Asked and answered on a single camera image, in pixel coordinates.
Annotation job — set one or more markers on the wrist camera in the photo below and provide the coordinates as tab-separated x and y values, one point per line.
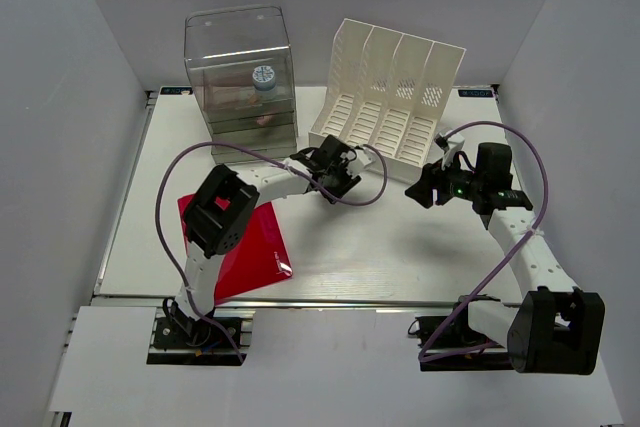
450	144
359	160

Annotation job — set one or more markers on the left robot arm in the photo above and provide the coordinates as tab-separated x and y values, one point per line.
218	215

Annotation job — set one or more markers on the pink stapler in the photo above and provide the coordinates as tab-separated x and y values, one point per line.
266	120

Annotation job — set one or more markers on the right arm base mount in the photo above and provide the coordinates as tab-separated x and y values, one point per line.
457	336

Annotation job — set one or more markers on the white file organizer rack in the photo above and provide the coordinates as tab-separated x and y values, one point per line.
388	89

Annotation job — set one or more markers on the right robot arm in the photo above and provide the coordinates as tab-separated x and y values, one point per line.
556	328

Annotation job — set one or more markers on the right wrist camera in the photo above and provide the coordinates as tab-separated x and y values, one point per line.
450	144

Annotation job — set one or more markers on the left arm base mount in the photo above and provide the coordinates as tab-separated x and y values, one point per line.
170	347

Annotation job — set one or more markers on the clear plastic drawer cabinet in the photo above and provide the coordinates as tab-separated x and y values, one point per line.
221	49

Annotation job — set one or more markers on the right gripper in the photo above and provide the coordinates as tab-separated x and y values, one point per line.
422	191

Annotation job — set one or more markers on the red plastic folder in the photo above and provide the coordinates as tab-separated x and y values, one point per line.
258	260

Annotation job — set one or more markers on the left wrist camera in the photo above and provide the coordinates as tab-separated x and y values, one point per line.
359	160

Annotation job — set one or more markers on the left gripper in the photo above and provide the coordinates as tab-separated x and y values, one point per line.
347	180

